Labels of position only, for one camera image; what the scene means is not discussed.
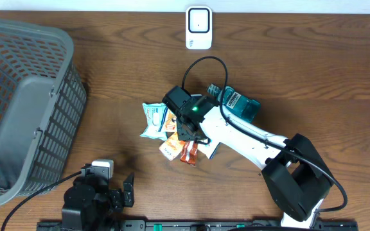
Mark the orange small snack box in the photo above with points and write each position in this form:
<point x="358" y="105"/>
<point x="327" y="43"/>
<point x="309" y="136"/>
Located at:
<point x="172" y="147"/>

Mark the grey plastic mesh basket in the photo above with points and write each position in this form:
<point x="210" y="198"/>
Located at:
<point x="42" y="100"/>

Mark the blue mouthwash bottle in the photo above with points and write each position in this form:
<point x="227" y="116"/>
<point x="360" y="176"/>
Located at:
<point x="239" y="105"/>

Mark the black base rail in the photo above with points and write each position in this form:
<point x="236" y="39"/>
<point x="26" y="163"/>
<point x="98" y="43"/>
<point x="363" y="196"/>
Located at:
<point x="140" y="225"/>

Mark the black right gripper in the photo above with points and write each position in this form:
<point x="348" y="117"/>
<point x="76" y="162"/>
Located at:
<point x="182" y="136"/>

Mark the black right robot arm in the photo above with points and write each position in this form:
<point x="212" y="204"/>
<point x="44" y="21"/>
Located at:
<point x="296" y="176"/>

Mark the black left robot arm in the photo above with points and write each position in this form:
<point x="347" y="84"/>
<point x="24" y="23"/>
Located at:
<point x="89" y="204"/>

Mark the light blue wipes pack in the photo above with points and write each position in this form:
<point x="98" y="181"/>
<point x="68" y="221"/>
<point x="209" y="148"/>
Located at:
<point x="155" y="113"/>

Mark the cream chips snack bag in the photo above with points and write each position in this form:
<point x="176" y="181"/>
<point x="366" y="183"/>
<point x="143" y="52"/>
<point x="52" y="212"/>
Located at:
<point x="170" y="123"/>

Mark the white barcode scanner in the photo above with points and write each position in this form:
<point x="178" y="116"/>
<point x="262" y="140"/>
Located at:
<point x="199" y="27"/>

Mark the red Top snack wrapper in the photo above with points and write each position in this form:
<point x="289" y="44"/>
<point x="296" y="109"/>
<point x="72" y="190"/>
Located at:
<point x="189" y="153"/>

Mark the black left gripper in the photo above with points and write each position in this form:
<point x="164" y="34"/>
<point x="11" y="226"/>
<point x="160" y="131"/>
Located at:
<point x="116" y="196"/>

